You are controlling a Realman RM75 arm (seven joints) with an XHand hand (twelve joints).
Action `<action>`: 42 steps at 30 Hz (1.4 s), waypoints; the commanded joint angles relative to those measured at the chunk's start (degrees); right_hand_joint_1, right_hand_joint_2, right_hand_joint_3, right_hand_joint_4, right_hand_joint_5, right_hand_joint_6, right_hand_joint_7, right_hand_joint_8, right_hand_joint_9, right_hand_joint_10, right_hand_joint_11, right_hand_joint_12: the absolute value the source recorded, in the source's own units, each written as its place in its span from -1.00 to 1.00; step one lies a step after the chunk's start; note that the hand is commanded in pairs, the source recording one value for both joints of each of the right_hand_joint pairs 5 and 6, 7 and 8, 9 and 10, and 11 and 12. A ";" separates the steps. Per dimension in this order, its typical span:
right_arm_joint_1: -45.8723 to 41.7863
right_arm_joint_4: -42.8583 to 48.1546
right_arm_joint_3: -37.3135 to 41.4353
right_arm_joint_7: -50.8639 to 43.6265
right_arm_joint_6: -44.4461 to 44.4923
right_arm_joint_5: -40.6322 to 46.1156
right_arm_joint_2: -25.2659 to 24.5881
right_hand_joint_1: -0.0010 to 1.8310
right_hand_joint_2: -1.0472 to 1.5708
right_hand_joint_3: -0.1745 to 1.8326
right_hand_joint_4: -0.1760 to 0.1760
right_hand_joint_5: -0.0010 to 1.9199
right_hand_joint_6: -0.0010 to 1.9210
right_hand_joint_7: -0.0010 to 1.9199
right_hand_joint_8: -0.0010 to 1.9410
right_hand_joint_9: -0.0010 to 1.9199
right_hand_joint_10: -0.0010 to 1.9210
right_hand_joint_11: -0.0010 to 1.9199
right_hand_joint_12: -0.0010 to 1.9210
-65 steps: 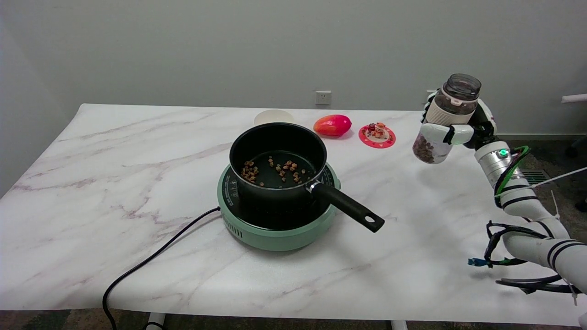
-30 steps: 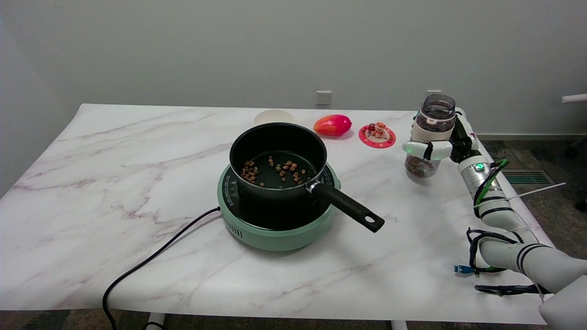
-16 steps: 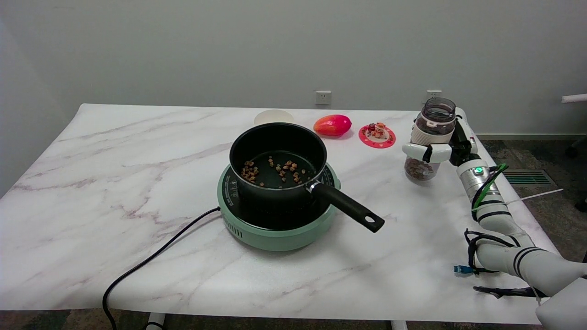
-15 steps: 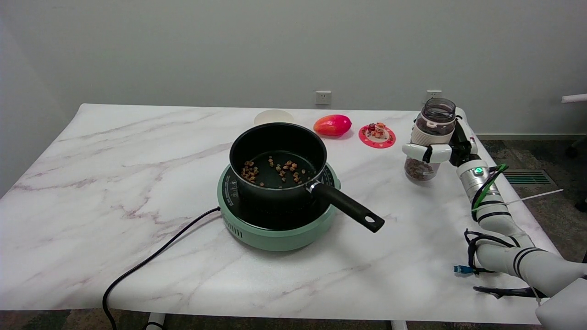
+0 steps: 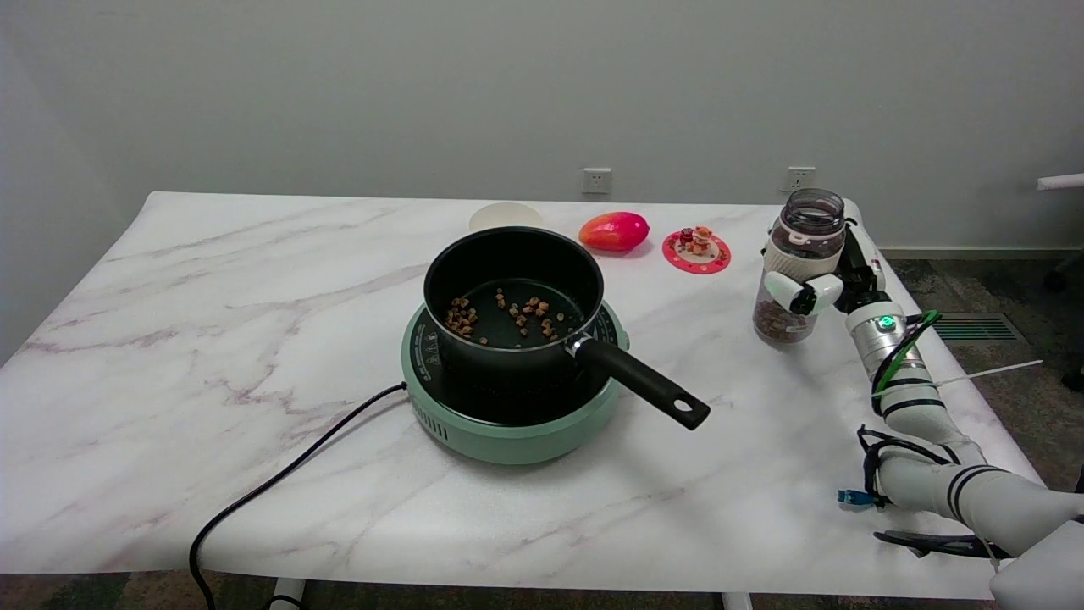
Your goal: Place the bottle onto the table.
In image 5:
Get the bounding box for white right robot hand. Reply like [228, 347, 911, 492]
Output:
[762, 199, 888, 319]

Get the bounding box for clear bottle with nuts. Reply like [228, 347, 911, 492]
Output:
[752, 188, 848, 345]

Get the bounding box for floor vent grille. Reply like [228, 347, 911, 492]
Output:
[932, 312, 1031, 344]

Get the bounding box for pink plate with snacks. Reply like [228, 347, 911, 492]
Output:
[661, 229, 732, 275]

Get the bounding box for white zip tie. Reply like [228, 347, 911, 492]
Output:
[872, 359, 1044, 399]

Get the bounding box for red pink mango toy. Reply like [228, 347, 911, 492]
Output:
[578, 211, 651, 253]

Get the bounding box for brown nut pieces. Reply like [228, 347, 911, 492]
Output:
[445, 291, 561, 342]

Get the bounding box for white round lid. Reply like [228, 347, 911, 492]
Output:
[468, 202, 545, 234]

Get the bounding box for green induction cooker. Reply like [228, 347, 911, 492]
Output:
[401, 301, 632, 465]

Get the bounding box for green robot cable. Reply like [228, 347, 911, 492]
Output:
[872, 310, 943, 399]

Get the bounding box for black saucepan with handle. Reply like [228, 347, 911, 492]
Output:
[423, 226, 712, 431]

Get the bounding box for black robot cable loops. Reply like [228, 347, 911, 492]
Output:
[857, 424, 1014, 561]

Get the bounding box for black power cable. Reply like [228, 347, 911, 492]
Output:
[188, 381, 409, 610]

